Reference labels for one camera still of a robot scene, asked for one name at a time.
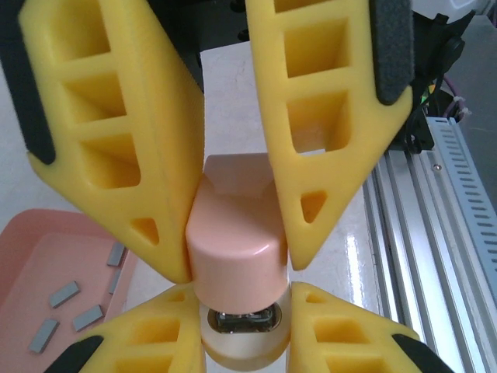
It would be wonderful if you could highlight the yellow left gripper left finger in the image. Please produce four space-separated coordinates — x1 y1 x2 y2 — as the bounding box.
42 283 206 373

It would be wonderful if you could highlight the white slotted cable duct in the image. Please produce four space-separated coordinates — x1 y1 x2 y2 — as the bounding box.
426 116 497 273

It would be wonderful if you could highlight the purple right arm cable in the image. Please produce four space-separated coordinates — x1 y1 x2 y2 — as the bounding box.
442 75 467 117

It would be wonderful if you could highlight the pink plastic tray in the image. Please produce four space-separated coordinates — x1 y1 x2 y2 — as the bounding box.
0 208 137 373

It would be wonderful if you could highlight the grey staple strip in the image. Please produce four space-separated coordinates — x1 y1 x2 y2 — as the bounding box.
27 318 60 354
48 280 82 309
106 242 126 267
108 270 123 295
72 304 105 333

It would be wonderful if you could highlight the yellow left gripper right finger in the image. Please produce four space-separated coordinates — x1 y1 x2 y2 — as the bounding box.
289 281 447 373

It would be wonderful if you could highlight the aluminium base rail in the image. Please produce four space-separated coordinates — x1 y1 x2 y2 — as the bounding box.
363 149 497 373

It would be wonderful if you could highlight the pink and white stapler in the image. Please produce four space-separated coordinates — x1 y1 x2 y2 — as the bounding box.
185 153 290 370

